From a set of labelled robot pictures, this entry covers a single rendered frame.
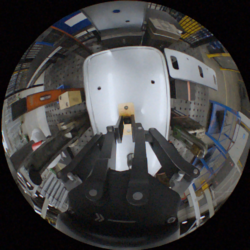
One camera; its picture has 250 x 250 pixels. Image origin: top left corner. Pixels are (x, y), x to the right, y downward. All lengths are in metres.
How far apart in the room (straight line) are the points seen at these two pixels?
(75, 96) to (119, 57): 0.14
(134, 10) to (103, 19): 0.07
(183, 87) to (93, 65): 0.26
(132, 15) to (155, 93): 0.23
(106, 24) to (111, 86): 0.19
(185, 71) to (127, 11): 0.23
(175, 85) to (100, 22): 0.27
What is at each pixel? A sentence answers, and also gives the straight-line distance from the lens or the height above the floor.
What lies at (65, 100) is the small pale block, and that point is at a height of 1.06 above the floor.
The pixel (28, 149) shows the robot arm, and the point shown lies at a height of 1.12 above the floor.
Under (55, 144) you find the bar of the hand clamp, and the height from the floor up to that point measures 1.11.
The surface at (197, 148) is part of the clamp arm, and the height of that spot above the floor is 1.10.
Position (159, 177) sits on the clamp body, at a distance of 0.52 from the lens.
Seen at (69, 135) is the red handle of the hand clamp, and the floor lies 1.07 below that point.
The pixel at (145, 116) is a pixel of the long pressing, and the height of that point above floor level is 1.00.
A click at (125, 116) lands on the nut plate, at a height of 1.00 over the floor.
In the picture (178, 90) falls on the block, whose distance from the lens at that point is 0.26.
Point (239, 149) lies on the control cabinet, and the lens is 8.02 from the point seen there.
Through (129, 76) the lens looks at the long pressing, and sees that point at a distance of 0.20.
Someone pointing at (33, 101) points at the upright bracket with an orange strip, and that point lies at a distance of 0.18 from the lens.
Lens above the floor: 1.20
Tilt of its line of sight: 68 degrees down
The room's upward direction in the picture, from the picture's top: 175 degrees counter-clockwise
